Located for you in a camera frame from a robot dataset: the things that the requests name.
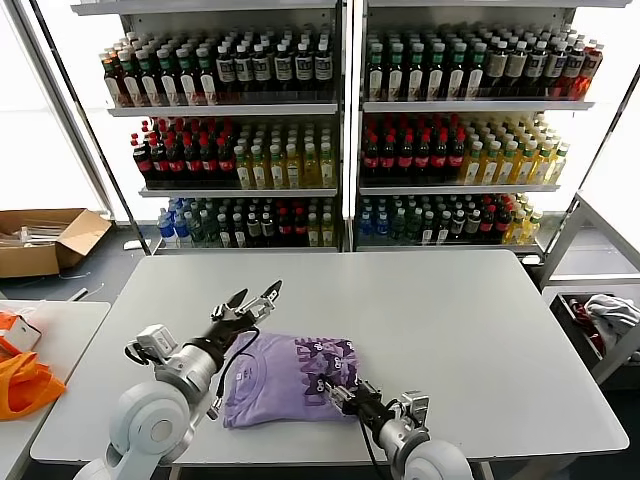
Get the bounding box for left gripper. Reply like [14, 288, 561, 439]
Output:
[203, 278, 284, 360]

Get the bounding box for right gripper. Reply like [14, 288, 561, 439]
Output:
[323, 381, 397, 430]

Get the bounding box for purple t-shirt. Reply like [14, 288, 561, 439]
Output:
[221, 332, 361, 431]

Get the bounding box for cola bottle red cap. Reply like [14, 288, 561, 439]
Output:
[448, 130, 466, 176]
[413, 132, 432, 176]
[396, 132, 415, 176]
[495, 204, 512, 244]
[167, 137, 186, 182]
[216, 137, 235, 181]
[431, 130, 450, 176]
[131, 133, 154, 184]
[480, 205, 497, 244]
[361, 132, 380, 176]
[276, 208, 293, 248]
[199, 137, 219, 181]
[149, 137, 170, 182]
[183, 137, 202, 182]
[378, 132, 397, 176]
[291, 208, 308, 248]

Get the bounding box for metal drinks shelf unit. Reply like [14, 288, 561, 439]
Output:
[349, 0, 632, 255]
[69, 0, 352, 255]

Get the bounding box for brown cardboard box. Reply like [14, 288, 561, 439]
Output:
[0, 208, 113, 279]

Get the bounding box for orange white carton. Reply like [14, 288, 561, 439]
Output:
[0, 309, 43, 359]

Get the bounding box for clear plastic packets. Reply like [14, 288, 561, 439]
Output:
[0, 225, 69, 249]

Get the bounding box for orange yellow juice bottle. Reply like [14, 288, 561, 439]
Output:
[514, 141, 535, 186]
[497, 141, 519, 186]
[523, 210, 544, 244]
[479, 141, 501, 186]
[460, 141, 484, 186]
[532, 141, 553, 185]
[548, 142, 570, 184]
[505, 210, 527, 245]

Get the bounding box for black drink bottle white label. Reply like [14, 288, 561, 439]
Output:
[251, 43, 271, 104]
[273, 43, 293, 104]
[293, 42, 313, 104]
[525, 40, 547, 99]
[313, 42, 332, 104]
[233, 44, 253, 104]
[544, 40, 565, 99]
[215, 44, 236, 104]

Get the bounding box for orange fabric bag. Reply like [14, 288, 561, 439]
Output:
[0, 352, 68, 422]

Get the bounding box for black slanted pole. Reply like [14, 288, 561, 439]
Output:
[27, 0, 153, 255]
[542, 64, 640, 259]

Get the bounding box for red white garment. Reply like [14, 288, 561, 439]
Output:
[568, 297, 607, 359]

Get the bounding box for reddish brown drink bottle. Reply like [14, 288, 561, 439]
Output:
[102, 55, 124, 107]

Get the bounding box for grey crumpled garment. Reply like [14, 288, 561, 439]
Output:
[583, 293, 640, 351]

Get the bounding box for grey slanted metal beam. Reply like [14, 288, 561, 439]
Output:
[7, 0, 117, 224]

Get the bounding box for red drink bottle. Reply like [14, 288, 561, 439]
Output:
[579, 40, 604, 99]
[562, 40, 584, 99]

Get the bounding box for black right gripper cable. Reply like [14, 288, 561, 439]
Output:
[358, 419, 389, 480]

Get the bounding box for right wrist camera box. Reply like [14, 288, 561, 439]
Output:
[397, 392, 432, 432]

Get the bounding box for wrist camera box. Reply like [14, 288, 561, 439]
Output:
[397, 392, 432, 432]
[134, 323, 180, 362]

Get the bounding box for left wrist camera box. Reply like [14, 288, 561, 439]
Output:
[134, 323, 180, 362]

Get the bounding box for black left camera cable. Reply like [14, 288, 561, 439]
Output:
[123, 341, 151, 369]

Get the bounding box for grey metal frame cart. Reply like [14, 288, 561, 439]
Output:
[537, 191, 640, 387]

